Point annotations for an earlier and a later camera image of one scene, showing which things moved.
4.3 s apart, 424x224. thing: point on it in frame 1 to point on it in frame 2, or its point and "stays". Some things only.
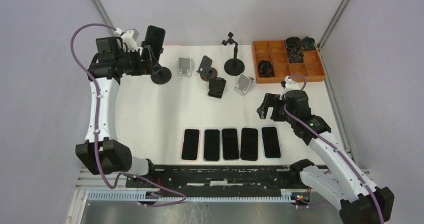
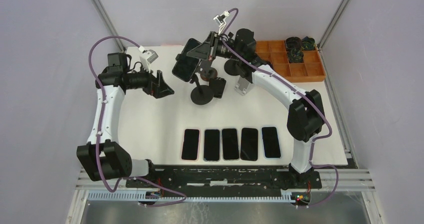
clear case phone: x=212 y=145 stays
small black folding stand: x=216 y=87 stays
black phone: x=230 y=147 stays
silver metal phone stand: x=245 y=84 stays
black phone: x=249 y=145 stays
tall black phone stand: x=163 y=77 to x=200 y=94
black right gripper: x=271 y=100 to x=205 y=51
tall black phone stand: x=234 y=66 stays
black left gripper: x=150 y=66 to x=157 y=87
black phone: x=155 y=38 to x=186 y=64
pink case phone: x=190 y=145 stays
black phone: x=271 y=143 stays
